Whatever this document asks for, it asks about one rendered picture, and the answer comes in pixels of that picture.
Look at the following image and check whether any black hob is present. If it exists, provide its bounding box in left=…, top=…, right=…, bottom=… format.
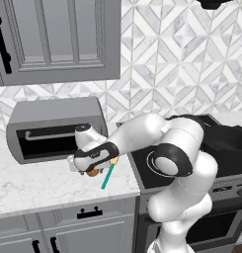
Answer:
left=116, top=113, right=242, bottom=196

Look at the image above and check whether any black range hood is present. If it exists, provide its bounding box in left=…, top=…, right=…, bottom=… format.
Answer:
left=196, top=0, right=233, bottom=11

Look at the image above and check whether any grey drawer front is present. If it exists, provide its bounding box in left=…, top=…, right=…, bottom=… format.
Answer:
left=0, top=214, right=31, bottom=237
left=36, top=197, right=137, bottom=229

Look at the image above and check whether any grey base cupboard door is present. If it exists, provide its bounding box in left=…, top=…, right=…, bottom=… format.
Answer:
left=42, top=212, right=136, bottom=253
left=0, top=236, right=44, bottom=253

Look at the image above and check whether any black wall cupboard handle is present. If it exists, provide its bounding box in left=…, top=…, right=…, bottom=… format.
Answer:
left=0, top=5, right=14, bottom=75

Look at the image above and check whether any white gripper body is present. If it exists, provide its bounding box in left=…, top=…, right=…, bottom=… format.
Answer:
left=66, top=154, right=85, bottom=176

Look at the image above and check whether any teal handled spatula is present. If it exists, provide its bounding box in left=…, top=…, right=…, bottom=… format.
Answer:
left=100, top=157, right=120, bottom=191

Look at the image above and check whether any grey wall cupboard door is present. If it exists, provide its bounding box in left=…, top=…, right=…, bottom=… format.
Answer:
left=0, top=0, right=122, bottom=88

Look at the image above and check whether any black drawer handle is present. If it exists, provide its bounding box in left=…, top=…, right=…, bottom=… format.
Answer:
left=76, top=206, right=104, bottom=220

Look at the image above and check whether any black base cupboard handle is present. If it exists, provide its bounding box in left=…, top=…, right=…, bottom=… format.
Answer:
left=31, top=239, right=41, bottom=253
left=49, top=235, right=61, bottom=253

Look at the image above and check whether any grey toaster oven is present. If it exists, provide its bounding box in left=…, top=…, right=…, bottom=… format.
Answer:
left=6, top=96, right=109, bottom=165

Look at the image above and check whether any black oven door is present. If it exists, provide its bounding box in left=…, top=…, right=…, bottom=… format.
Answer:
left=135, top=201, right=242, bottom=253

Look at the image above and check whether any black pot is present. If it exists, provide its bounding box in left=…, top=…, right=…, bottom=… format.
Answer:
left=167, top=114, right=242, bottom=179

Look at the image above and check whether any brown onion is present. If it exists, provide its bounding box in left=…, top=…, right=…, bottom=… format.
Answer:
left=85, top=167, right=101, bottom=179

